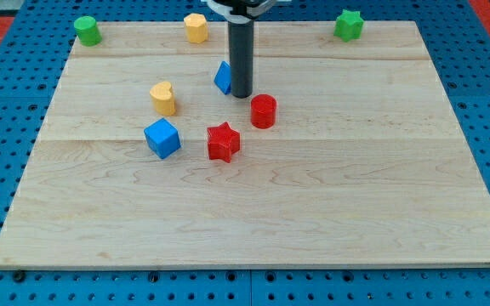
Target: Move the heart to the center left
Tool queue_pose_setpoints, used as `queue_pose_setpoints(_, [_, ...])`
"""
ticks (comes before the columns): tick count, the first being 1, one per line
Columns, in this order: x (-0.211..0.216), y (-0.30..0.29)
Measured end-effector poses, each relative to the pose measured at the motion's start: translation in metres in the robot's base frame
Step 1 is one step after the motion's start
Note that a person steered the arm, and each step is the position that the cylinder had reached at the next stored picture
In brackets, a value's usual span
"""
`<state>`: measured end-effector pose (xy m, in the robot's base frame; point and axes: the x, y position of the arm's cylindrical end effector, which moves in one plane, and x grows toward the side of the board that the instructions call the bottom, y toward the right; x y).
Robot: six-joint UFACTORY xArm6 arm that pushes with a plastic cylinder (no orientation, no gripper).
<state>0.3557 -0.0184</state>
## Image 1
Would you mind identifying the red star block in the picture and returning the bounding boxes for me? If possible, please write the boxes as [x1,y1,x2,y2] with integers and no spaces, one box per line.
[207,122,241,163]

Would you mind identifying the green cylinder block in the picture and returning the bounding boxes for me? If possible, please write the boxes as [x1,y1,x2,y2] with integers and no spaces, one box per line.
[73,15,102,47]

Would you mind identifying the blue block behind rod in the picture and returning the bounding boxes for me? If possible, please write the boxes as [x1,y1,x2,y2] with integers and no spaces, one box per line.
[214,61,231,94]

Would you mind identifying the yellow octagon block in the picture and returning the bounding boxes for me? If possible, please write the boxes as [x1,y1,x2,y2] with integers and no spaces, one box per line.
[184,13,208,43]

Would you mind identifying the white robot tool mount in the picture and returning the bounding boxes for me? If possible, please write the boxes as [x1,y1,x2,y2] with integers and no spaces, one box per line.
[206,0,277,24]

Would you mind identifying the green star block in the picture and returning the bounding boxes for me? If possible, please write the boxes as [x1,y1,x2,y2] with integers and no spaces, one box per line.
[333,9,364,42]

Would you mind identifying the red cylinder block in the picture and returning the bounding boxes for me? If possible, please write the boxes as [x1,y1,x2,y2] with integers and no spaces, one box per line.
[250,93,277,129]

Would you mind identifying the light wooden board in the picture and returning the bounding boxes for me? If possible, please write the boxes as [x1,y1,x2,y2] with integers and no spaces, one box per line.
[0,21,490,270]

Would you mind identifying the yellow heart block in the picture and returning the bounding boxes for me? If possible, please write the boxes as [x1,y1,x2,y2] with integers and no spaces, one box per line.
[149,81,176,116]

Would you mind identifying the blue cube block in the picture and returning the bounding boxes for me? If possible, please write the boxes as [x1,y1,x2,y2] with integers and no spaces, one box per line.
[144,118,181,159]

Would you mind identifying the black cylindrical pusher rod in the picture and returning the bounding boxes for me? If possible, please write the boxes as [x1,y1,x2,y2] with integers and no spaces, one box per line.
[228,20,254,99]

